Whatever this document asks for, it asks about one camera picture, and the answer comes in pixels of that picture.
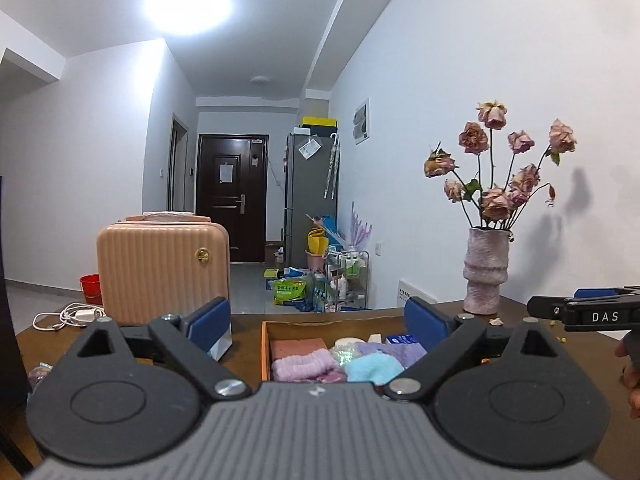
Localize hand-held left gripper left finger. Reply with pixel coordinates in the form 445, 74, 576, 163
65, 296, 253, 403

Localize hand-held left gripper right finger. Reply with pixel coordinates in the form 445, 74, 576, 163
382, 296, 576, 403

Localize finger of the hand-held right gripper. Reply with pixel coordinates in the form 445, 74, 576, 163
574, 286, 640, 302
526, 295, 568, 322

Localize purple mesh drawstring bag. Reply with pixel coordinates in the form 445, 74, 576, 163
356, 342, 427, 368

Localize orange cardboard box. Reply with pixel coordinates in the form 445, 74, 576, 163
261, 317, 431, 386

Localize light blue plush toy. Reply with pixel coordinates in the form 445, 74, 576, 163
345, 352, 405, 386

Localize pale green bath pouf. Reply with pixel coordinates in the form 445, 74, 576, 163
330, 345, 362, 367

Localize pink layered sponge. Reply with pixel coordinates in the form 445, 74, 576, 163
270, 337, 331, 361

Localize lavender fluffy towel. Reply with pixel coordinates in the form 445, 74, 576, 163
272, 350, 346, 382

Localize person's right hand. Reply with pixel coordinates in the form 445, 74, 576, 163
616, 334, 640, 411

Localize pink textured vase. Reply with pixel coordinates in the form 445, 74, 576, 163
462, 227, 511, 316

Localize pink ribbed suitcase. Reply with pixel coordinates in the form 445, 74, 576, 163
96, 215, 232, 326

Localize green packet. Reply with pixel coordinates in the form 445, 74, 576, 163
272, 277, 308, 306

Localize purple decorative branches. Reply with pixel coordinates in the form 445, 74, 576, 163
345, 201, 373, 251

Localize bunch of dried roses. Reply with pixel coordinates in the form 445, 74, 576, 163
425, 100, 578, 233

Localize dark brown entrance door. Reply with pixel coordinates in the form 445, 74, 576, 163
196, 133, 268, 264

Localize red bucket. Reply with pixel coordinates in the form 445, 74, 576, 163
79, 274, 103, 306

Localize yellow bag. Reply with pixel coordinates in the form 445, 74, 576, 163
306, 227, 328, 256

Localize grey refrigerator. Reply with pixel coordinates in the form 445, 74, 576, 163
284, 132, 341, 268

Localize side room door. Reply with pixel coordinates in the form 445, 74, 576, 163
167, 112, 190, 213

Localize blue face mask packet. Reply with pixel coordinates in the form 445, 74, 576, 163
27, 362, 53, 386

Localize folded white umbrella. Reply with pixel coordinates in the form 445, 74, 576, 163
325, 133, 342, 200

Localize bright ceiling light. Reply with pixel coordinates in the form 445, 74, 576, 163
142, 0, 233, 36

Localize white wall heater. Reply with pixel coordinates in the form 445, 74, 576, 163
398, 280, 438, 306

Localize wire rack with bottles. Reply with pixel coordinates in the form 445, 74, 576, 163
325, 250, 370, 312

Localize white charger with cable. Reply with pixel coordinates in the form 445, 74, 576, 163
32, 302, 108, 332

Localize white wall panel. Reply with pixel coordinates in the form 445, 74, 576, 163
352, 98, 371, 146

